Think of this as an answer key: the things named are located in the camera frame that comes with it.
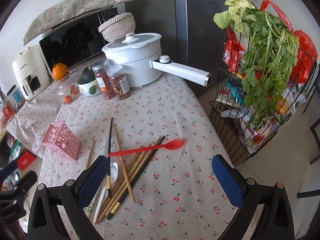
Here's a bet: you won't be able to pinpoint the jar of dried fruit rings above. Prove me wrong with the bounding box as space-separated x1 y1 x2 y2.
106 64 130 100

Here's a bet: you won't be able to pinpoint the grey refrigerator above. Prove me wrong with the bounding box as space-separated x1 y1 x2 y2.
121 0 247 97

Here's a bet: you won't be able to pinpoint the black chopstick gold band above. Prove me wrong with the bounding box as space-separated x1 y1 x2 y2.
107 117 114 198

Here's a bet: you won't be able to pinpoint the floral microwave cover cloth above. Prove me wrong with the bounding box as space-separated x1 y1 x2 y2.
23 0 134 45

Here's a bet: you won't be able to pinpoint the long wooden chopstick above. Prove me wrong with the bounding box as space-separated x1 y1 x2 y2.
113 125 136 203

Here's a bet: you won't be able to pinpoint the black microwave oven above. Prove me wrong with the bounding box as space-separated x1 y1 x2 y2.
39 7 118 73

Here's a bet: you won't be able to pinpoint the white plastic spoon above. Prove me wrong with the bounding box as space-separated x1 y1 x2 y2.
93 162 119 223

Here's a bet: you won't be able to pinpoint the white bowl green knob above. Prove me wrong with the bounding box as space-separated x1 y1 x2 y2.
78 79 101 97

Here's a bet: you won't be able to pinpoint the napa cabbage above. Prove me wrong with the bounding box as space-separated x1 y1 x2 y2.
213 0 256 33

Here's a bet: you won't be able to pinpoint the red label glass jar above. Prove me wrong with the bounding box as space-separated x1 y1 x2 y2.
1 99 15 121

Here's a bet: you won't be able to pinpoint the cream air fryer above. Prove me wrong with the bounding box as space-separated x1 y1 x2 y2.
12 44 50 100

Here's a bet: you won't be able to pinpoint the clear plastic bag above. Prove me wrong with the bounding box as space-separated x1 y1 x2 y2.
32 134 46 159

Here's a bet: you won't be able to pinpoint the black wire rack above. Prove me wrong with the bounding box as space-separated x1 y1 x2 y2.
209 26 318 166

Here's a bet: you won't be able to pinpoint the red snack package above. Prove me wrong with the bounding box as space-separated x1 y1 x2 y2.
223 27 245 73

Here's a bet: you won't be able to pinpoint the green kabocha squash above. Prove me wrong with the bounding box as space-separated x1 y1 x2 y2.
77 65 95 85

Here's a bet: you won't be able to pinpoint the pink perforated utensil holder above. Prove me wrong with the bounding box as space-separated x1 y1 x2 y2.
42 121 81 160

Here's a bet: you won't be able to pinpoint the white electric cooking pot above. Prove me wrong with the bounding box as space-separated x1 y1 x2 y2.
102 33 212 88

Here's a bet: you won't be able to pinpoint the glass jar with tangerines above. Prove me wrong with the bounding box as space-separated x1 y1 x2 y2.
56 70 80 105

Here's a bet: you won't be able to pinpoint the cherry print tablecloth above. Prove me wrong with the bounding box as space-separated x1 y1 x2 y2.
7 74 237 239

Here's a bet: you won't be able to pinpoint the red plastic spoon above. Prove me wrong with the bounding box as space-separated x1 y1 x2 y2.
109 139 184 157

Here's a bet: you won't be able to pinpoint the woven white basket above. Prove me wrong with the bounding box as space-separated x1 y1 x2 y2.
98 12 136 42

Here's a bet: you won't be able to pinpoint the green leafy vegetables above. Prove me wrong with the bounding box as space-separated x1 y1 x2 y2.
242 9 299 126

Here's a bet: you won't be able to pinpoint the red plastic bag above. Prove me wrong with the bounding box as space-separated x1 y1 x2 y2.
260 0 318 83

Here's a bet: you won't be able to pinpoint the large orange fruit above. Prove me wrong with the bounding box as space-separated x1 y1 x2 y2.
52 63 68 81

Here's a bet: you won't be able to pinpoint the blue label glass jar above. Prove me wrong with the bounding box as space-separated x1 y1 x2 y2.
7 85 25 109

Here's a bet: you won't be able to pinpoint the jar of red berries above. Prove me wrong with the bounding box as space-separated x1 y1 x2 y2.
92 60 116 100

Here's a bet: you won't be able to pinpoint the red box on floor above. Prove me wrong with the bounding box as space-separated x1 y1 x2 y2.
17 148 36 171

